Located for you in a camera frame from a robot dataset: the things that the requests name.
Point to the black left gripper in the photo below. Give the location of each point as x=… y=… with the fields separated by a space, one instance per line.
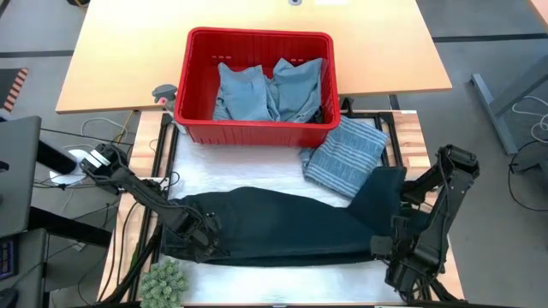
x=199 y=237

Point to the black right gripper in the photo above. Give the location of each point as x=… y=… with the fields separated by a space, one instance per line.
x=404 y=241

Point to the black garment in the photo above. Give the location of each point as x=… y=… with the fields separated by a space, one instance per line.
x=291 y=226

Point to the striped blue-green towel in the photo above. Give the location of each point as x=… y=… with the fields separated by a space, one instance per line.
x=347 y=158

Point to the red plastic bin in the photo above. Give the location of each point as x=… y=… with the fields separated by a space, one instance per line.
x=201 y=85

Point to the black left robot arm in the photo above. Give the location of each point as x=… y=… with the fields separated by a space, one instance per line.
x=141 y=192

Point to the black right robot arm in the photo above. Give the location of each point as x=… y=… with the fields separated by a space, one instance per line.
x=445 y=205

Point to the green artificial plant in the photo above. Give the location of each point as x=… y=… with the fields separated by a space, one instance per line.
x=164 y=284

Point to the black desk beam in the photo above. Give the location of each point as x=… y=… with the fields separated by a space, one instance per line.
x=68 y=226

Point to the white round stand base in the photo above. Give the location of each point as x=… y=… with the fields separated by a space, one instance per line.
x=64 y=177

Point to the clear spray bottle grey trigger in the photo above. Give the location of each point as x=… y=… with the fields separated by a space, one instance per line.
x=164 y=92

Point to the light blue garment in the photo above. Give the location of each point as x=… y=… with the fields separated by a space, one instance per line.
x=248 y=96

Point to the grey metal table leg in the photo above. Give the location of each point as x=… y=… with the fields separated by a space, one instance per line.
x=492 y=109

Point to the black stand pole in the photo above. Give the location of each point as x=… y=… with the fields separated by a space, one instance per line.
x=55 y=154

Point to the dark grey monitor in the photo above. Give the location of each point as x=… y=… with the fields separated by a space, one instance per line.
x=19 y=179

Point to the light wooden desk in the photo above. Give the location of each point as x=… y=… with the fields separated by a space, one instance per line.
x=543 y=6
x=385 y=51

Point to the orange black striped mat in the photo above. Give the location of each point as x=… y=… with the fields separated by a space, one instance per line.
x=17 y=87

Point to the white paper sheet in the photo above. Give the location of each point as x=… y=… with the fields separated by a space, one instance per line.
x=331 y=1

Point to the grey desk grommet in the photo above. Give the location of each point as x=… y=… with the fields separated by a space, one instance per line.
x=295 y=2

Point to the black floor object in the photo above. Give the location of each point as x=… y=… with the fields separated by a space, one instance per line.
x=78 y=2

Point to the black aluminium table frame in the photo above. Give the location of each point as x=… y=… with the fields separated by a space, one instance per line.
x=145 y=256

